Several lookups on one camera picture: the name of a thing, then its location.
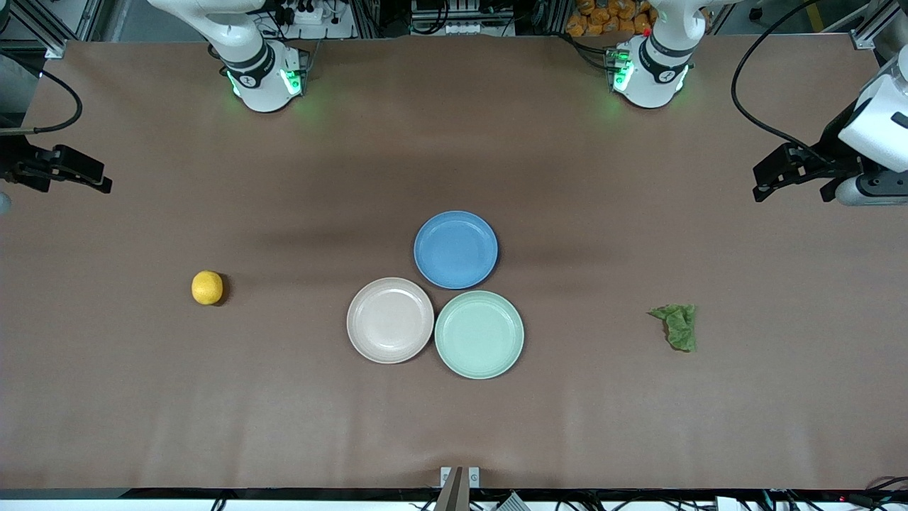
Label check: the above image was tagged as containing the yellow lemon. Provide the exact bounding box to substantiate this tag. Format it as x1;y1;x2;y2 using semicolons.
191;270;224;306

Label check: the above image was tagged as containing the green lettuce leaf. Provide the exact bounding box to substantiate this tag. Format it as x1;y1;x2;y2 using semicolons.
647;304;698;353

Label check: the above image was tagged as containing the bag of oranges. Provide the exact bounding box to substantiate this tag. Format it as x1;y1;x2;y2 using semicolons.
565;0;657;38

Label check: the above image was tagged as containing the white power strip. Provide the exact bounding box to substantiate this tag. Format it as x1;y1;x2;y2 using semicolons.
273;0;355;40

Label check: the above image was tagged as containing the blue plate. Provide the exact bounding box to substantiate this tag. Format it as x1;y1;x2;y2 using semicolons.
414;210;499;290

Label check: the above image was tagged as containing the beige plate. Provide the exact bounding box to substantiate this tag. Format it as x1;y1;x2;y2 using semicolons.
346;277;435;365

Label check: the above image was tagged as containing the light green plate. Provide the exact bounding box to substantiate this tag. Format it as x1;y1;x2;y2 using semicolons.
434;290;526;380

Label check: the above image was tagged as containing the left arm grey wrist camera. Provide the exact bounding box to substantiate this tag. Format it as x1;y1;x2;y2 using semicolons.
835;170;908;208

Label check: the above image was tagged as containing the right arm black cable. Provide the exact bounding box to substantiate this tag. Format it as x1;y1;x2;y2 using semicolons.
0;67;84;136

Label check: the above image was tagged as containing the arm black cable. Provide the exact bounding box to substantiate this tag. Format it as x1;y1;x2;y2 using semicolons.
731;0;827;154
0;67;84;136

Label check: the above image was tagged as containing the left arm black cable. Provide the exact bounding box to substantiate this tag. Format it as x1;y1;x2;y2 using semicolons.
731;0;827;154

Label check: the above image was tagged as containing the white metal bracket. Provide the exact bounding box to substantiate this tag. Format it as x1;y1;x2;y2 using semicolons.
440;466;481;490

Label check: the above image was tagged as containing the grey camera post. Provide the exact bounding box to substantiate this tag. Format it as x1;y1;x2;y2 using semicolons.
433;466;465;511

